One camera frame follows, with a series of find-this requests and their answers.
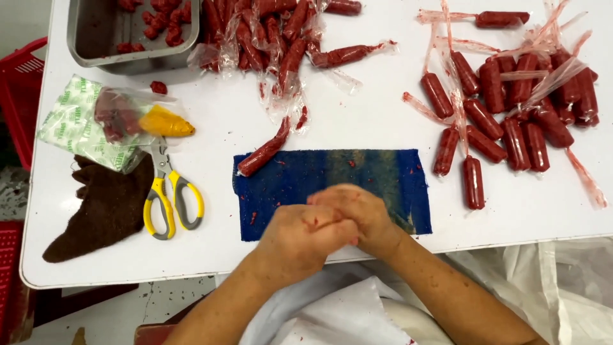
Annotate person's right hand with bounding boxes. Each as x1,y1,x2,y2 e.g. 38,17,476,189
306,183,409,260

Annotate person's left hand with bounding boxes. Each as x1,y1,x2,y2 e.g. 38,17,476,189
258,204,361,289

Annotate blue cloth mat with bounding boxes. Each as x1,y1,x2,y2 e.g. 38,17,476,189
232,149,433,242

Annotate white apron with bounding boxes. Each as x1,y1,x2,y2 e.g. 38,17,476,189
238,261,455,345

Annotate long wrapped red sausage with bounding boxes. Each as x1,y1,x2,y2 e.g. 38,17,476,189
237,116,292,177

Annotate heap of untrimmed wrapped sausages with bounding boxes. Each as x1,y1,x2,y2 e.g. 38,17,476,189
188,0,399,132

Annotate yellow grey scissors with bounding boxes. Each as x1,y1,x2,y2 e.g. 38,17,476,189
143,139,205,241

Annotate pile of short red sausages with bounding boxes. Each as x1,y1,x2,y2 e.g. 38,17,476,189
402,0,609,211

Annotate red stool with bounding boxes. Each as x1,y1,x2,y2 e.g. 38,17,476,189
133,297,204,345

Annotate clear bag with yellow paste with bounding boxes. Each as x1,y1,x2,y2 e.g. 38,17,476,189
94,86,196,144

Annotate white plastic sack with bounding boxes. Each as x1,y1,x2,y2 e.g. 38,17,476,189
438,237,613,345

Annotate brown cloth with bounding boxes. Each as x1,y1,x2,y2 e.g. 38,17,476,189
42,153,155,264

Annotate stained plastic wrapper strip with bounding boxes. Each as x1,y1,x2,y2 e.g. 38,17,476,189
565,148,609,210

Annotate green printed plastic bag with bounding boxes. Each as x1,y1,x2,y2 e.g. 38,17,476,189
36,74,159,174

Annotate metal tray with red pieces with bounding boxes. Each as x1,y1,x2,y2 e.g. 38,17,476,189
66,0,201,75

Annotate red plastic crate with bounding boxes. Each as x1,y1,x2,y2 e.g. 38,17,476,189
0,221,27,344
0,37,49,172

